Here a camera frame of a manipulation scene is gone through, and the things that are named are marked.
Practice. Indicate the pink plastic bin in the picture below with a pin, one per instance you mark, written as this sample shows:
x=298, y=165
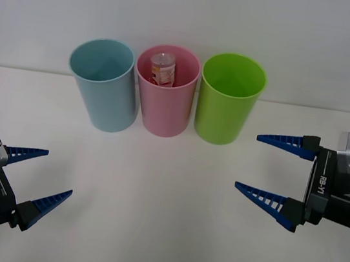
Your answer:
x=165, y=110

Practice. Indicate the green plastic bin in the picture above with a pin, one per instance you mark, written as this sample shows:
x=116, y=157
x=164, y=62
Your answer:
x=222, y=118

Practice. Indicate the clear plastic bottle red label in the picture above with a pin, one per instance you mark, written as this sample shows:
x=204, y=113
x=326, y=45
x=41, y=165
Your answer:
x=163, y=69

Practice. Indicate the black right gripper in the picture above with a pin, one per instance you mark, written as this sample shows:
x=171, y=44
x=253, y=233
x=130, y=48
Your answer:
x=320, y=184

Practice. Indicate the pale blue plastic bin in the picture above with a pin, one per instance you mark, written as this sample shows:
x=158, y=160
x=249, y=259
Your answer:
x=104, y=101

